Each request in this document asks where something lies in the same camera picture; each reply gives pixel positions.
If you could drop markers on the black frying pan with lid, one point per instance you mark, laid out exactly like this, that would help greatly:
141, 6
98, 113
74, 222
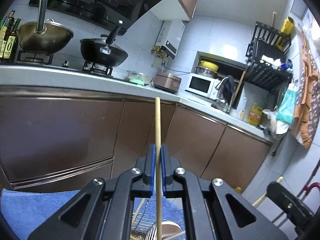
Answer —
102, 50

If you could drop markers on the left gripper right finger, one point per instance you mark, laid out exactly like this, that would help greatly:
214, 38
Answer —
211, 208

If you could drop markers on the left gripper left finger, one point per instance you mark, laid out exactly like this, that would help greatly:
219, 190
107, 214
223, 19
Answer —
103, 208

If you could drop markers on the blue towel mat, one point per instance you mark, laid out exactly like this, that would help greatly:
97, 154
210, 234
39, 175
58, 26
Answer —
25, 211

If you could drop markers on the white microwave oven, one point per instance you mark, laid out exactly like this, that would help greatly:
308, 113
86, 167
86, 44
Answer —
202, 86

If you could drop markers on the black wall dish rack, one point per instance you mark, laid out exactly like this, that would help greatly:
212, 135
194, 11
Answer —
266, 57

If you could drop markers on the clear utensil holder with rack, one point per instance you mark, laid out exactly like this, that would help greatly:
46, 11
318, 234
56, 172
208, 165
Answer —
144, 226

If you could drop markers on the white water heater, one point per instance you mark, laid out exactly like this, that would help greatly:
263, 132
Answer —
170, 37

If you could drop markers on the yellow roll on rack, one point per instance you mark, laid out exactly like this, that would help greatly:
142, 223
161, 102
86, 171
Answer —
286, 29

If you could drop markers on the brown rice cooker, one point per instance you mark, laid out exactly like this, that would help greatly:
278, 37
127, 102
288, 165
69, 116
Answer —
167, 82

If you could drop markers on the brass wok with handle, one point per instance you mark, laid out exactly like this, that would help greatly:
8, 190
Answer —
43, 36

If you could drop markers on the wooden chopstick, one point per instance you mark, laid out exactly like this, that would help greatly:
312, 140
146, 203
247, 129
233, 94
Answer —
158, 168
263, 197
174, 236
137, 211

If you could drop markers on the orange patterned hanging cloth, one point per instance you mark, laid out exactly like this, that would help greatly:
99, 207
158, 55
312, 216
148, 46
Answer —
306, 112

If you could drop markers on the chrome kitchen faucet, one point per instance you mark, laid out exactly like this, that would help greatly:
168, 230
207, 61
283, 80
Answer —
224, 94

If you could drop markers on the yellow lidded glass bowl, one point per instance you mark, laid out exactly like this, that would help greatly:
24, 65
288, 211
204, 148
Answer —
207, 69

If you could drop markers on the brown lower cabinets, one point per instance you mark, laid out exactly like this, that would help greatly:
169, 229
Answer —
57, 139

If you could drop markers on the olive oil bottle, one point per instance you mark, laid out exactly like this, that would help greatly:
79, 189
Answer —
9, 35

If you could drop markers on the teal hanging bag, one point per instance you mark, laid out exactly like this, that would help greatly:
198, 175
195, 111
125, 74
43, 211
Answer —
287, 107

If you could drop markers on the yellow detergent bottle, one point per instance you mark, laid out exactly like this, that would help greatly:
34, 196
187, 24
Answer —
255, 114

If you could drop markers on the gas stove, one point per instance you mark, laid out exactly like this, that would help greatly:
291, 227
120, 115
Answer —
70, 63

